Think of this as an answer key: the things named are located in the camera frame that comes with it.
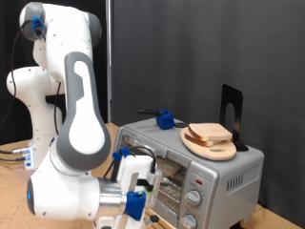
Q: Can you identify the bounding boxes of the glass oven door with handle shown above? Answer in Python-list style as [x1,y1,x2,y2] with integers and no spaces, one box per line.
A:
[112,127,193,228]

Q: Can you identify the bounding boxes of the blue cable clip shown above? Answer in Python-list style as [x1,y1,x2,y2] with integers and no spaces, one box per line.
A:
[112,147,133,162]
[30,15,48,40]

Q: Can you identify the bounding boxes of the round wooden cutting board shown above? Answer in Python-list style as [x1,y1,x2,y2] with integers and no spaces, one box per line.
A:
[179,127,237,161]

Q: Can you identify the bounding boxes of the metal pole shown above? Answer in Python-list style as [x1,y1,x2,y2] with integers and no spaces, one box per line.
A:
[106,0,112,124]

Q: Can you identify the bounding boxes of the metal spatula with blue block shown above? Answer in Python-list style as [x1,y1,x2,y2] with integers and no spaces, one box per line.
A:
[136,108,191,131]

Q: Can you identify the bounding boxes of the long black arm cable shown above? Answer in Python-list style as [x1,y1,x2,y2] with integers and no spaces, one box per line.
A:
[0,20,62,136]

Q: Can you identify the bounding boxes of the black metal bookend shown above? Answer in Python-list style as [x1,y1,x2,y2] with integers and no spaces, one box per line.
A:
[219,84,250,153]

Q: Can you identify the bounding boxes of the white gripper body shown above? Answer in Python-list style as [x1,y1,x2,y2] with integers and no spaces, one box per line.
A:
[116,155,164,229]

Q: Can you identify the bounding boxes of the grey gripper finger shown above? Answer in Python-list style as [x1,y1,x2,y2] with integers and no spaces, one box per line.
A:
[160,177,172,189]
[142,215,160,225]

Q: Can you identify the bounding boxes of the black base cable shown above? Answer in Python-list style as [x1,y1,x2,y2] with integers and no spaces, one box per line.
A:
[0,156,28,163]
[0,146,31,156]

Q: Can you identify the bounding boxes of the silver toaster oven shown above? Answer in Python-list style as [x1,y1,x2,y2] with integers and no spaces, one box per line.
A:
[111,116,265,229]

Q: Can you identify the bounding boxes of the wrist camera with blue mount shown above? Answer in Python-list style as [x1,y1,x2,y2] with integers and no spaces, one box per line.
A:
[123,173,164,222]

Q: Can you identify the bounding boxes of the short black camera cable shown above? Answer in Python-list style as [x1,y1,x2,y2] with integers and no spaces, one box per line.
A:
[103,145,157,179]

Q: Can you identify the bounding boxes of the silver oven knob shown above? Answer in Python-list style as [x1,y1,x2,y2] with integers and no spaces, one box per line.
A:
[179,214,198,229]
[185,189,203,208]

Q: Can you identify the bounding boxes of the wooden crate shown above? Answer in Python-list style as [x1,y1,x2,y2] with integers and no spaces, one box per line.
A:
[144,208,171,229]

